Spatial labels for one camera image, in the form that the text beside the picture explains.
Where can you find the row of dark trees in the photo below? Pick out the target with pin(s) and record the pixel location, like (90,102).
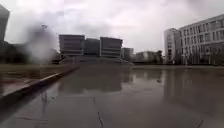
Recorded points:
(11,54)

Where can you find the dark wide building with steps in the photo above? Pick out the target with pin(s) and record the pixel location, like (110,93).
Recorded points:
(71,45)

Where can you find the dark tall building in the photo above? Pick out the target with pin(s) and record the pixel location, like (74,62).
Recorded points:
(3,23)

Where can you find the wet grey paved plaza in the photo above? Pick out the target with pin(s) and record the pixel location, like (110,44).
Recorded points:
(133,96)

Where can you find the low stone kerb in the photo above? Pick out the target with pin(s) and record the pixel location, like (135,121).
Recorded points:
(40,82)

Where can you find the row of low buildings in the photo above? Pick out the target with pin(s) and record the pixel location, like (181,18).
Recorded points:
(146,56)

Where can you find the pale building with grid windows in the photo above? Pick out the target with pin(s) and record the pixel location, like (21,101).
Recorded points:
(200,40)

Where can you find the grass bed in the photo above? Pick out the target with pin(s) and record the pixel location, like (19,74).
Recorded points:
(23,68)

